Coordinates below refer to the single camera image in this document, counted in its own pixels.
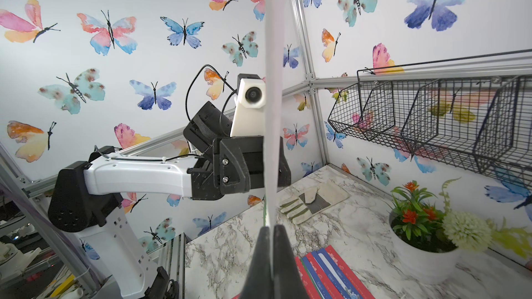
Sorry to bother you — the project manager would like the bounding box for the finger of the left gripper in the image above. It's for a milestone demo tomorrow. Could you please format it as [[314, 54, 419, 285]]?
[[219, 138, 251, 195]]

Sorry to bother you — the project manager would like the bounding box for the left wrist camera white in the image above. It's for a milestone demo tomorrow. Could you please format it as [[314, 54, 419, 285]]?
[[230, 73, 266, 137]]

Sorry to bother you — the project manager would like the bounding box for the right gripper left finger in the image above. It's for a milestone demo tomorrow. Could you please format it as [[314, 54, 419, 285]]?
[[240, 226, 272, 299]]

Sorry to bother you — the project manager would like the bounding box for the potted flower plant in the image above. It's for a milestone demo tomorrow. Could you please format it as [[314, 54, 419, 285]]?
[[389, 180, 531, 285]]

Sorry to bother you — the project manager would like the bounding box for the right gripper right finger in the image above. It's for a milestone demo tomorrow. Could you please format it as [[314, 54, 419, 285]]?
[[273, 224, 308, 299]]

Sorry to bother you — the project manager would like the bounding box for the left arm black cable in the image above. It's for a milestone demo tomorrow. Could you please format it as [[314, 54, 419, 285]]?
[[184, 64, 238, 138]]

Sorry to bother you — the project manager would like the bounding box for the beige work glove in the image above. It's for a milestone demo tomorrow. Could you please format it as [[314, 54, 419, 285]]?
[[279, 182, 350, 225]]

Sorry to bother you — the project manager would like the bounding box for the black wire wall basket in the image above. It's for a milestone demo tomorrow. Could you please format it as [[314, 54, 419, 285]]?
[[328, 50, 531, 187]]

